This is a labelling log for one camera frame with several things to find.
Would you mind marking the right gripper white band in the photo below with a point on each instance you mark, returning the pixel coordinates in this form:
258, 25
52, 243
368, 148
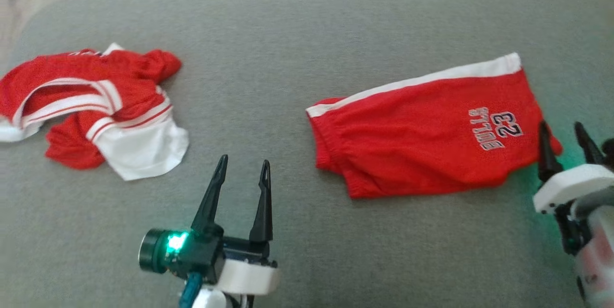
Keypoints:
571, 183

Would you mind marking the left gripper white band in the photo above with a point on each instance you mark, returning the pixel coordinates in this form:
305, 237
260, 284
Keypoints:
249, 277

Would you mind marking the red jersey with white sleeves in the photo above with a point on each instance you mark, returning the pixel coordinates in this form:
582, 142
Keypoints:
134, 145

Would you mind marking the red shorts with white stripe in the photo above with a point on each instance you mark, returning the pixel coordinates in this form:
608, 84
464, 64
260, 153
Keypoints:
412, 140

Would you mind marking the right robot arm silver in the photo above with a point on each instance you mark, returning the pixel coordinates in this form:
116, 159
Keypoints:
597, 250

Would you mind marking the large grey sofa seat cushion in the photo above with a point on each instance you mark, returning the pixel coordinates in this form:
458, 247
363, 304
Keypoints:
288, 58

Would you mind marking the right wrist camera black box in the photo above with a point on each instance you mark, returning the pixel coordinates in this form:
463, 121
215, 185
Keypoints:
609, 147

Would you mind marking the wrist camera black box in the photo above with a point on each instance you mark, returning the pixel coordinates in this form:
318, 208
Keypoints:
206, 257
609, 147

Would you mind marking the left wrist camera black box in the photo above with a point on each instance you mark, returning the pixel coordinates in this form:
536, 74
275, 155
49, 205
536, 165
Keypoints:
206, 257

